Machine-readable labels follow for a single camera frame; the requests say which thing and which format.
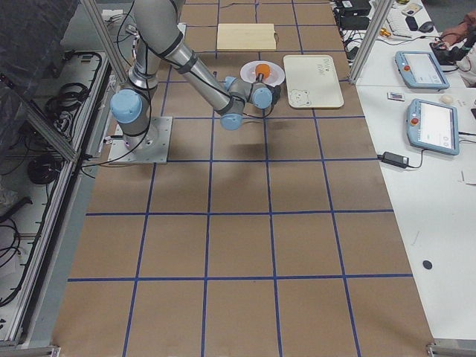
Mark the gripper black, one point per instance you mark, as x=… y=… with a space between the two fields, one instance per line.
x=261 y=77

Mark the orange fruit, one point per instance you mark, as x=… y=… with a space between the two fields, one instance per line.
x=263 y=68

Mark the white round plate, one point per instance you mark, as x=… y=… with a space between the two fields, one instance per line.
x=276 y=73

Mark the cream bear tray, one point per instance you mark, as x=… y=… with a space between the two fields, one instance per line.
x=312 y=82

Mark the wooden cutting board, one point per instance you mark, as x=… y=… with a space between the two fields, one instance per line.
x=245 y=37

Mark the small printed card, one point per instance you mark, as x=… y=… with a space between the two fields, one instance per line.
x=395 y=96

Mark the gold cylinder tool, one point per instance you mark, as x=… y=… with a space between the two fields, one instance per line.
x=385 y=33

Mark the white keyboard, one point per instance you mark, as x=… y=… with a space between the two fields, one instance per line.
x=397 y=24

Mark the black power adapter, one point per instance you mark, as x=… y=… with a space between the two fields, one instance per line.
x=394 y=159

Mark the teach pendant far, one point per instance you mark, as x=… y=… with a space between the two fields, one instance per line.
x=420 y=70

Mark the teach pendant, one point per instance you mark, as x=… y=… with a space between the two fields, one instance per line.
x=420 y=70
x=433 y=126

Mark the black computer mouse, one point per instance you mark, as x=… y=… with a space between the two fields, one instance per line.
x=426 y=27

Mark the teach pendant near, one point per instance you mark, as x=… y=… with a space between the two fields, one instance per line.
x=433 y=126

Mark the person at desk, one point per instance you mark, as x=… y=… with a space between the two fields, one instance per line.
x=456 y=46

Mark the aluminium frame post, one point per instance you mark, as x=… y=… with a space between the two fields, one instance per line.
x=379 y=16

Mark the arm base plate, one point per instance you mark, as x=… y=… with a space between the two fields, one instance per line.
x=146 y=149

